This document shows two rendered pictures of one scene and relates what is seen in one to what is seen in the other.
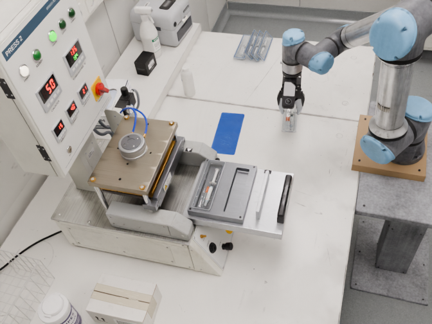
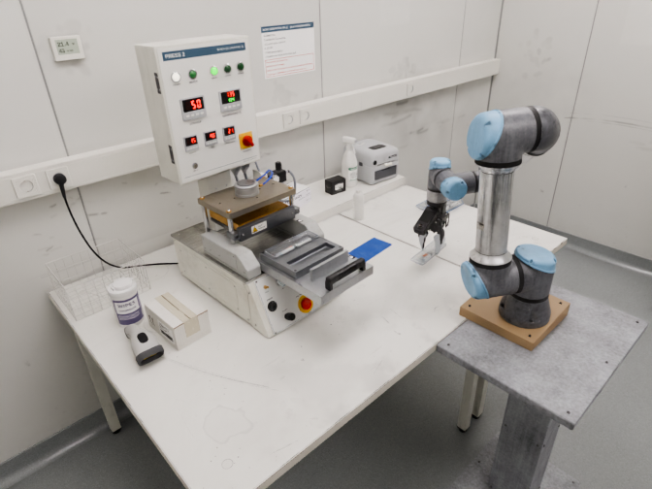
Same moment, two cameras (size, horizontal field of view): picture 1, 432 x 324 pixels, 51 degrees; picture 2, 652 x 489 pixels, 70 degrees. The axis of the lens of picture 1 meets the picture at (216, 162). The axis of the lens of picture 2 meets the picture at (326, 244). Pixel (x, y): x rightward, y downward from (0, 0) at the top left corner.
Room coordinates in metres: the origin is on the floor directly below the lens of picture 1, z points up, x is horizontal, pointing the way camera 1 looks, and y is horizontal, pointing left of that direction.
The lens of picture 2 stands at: (-0.29, -0.59, 1.72)
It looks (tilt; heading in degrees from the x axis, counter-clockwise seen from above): 29 degrees down; 24
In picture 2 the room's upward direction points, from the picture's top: 2 degrees counter-clockwise
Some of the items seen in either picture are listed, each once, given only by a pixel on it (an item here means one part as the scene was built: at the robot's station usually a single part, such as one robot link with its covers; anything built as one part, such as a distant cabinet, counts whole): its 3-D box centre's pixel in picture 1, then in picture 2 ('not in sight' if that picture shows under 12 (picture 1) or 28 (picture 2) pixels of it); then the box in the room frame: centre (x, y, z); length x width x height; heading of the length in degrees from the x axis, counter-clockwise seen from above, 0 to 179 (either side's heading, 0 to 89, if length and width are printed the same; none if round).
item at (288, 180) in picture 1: (285, 198); (345, 273); (0.76, -0.18, 0.99); 0.15 x 0.02 x 0.04; 158
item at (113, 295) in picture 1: (125, 303); (178, 317); (0.60, 0.33, 0.80); 0.19 x 0.13 x 0.09; 66
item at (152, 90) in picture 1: (142, 76); (329, 195); (1.70, 0.28, 0.77); 0.84 x 0.30 x 0.04; 156
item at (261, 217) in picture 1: (238, 194); (312, 261); (0.81, -0.05, 0.97); 0.30 x 0.22 x 0.08; 68
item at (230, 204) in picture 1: (223, 189); (302, 252); (0.82, -0.01, 0.98); 0.20 x 0.17 x 0.03; 158
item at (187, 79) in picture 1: (187, 80); (358, 204); (1.56, 0.07, 0.82); 0.05 x 0.05 x 0.14
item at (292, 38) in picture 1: (293, 46); (440, 175); (1.29, -0.33, 1.11); 0.09 x 0.08 x 0.11; 33
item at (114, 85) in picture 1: (110, 103); (285, 199); (1.48, 0.40, 0.83); 0.23 x 0.12 x 0.07; 167
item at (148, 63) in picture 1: (145, 63); (335, 184); (1.72, 0.25, 0.83); 0.09 x 0.06 x 0.07; 151
